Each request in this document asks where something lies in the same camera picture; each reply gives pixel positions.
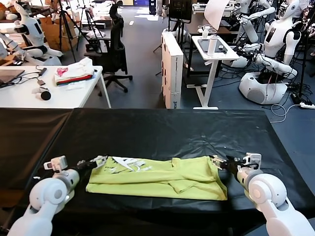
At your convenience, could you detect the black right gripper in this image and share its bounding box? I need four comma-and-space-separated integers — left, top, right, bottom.
209, 155, 244, 174

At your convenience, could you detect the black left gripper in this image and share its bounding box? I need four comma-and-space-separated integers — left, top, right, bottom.
75, 155, 109, 174

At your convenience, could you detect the yellow-green printed t-shirt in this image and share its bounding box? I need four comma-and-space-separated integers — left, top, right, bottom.
85, 155, 227, 201

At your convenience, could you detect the stack of folded clothes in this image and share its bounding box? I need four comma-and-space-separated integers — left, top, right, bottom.
54, 58, 96, 87

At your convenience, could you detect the wide black tablecloth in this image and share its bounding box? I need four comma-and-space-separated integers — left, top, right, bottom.
4, 108, 315, 236

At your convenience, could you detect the narrow black tablecloth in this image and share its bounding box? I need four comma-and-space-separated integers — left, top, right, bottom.
0, 107, 75, 195

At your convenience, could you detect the white plastic packet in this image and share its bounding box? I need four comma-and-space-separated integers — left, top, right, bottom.
65, 83, 86, 91

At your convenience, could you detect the white and black round controller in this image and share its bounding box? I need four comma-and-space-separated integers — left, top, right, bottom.
32, 86, 52, 101

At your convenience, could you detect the large white desk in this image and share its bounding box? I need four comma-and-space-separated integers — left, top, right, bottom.
0, 65, 112, 109

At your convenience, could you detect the small white standing desk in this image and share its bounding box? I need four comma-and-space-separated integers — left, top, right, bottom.
186, 35, 241, 111

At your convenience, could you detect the tall white cardboard box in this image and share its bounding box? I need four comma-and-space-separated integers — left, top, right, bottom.
161, 31, 185, 109

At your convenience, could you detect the black light stand pole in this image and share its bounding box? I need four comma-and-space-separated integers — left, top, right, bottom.
291, 0, 315, 104

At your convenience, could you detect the white tumbler bottle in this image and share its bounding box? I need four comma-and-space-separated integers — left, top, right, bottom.
207, 34, 219, 57

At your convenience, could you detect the black office chair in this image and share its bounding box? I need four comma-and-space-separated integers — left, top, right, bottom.
84, 0, 133, 97

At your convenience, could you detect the black tablet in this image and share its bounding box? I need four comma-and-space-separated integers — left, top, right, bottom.
198, 38, 228, 54

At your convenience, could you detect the grey laptop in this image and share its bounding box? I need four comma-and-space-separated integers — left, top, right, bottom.
0, 69, 27, 89

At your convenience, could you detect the brown cardboard box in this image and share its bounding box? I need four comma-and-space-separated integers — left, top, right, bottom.
39, 16, 82, 52

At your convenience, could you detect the white robot on round base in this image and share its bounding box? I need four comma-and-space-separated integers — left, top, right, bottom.
231, 0, 302, 106

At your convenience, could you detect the white robot with black waist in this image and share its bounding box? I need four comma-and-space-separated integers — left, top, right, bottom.
0, 0, 63, 66

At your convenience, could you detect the dark wooden table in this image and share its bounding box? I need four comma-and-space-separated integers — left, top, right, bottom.
187, 14, 232, 79

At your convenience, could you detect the white hanging sheet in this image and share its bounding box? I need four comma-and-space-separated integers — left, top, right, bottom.
204, 0, 228, 31

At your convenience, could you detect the black monitor on stand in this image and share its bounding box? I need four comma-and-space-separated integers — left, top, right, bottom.
168, 0, 192, 32

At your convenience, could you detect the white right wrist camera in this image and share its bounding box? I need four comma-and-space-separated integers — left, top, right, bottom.
242, 152, 262, 170

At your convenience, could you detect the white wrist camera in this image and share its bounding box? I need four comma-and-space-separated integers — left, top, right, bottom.
242, 152, 262, 170
43, 156, 67, 173

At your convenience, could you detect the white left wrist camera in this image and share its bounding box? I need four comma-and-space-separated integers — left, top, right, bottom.
43, 156, 67, 173

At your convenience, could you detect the white floor cable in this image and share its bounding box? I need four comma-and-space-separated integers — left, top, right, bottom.
270, 103, 302, 123

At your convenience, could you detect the white ring controller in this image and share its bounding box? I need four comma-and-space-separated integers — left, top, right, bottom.
197, 24, 219, 39

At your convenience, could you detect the black camera tripod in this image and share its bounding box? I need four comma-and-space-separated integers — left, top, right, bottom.
78, 6, 105, 54
55, 0, 86, 63

